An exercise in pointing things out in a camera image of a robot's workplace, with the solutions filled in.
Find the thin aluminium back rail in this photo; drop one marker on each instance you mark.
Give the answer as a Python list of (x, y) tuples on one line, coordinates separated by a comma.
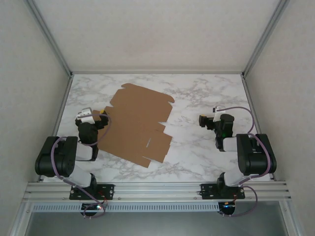
[(157, 72)]

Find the aluminium corner post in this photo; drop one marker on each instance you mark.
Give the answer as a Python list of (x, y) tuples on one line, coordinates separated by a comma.
[(265, 37), (49, 37)]

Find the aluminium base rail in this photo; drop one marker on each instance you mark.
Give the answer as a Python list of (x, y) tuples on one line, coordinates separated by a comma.
[(157, 191)]

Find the aluminium left side rail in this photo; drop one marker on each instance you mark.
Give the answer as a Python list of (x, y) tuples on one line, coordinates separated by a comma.
[(62, 108)]

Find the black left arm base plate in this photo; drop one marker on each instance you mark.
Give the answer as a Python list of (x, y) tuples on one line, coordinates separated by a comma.
[(108, 190)]

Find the aluminium right corner post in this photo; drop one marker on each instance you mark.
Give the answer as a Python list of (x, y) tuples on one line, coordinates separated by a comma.
[(265, 37)]

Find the aluminium frame leg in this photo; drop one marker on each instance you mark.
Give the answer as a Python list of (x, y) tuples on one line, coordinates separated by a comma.
[(19, 221), (291, 221)]

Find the brown cardboard box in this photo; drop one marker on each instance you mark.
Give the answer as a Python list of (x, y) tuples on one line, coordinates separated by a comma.
[(137, 118)]

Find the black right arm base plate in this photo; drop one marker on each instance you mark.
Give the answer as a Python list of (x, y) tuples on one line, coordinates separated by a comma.
[(208, 191)]

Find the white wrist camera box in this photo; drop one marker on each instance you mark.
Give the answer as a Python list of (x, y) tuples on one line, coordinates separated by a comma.
[(85, 115), (216, 113)]

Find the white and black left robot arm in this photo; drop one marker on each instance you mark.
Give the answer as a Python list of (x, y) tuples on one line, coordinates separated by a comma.
[(61, 157)]

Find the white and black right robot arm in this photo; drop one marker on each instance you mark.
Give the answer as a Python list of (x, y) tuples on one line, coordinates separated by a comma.
[(256, 157)]

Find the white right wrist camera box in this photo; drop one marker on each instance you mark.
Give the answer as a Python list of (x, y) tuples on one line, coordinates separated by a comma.
[(216, 113)]

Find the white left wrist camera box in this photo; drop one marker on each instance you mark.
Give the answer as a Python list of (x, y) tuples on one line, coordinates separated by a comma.
[(85, 115)]

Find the aluminium left corner post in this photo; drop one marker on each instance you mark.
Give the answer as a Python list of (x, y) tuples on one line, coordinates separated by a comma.
[(49, 37)]

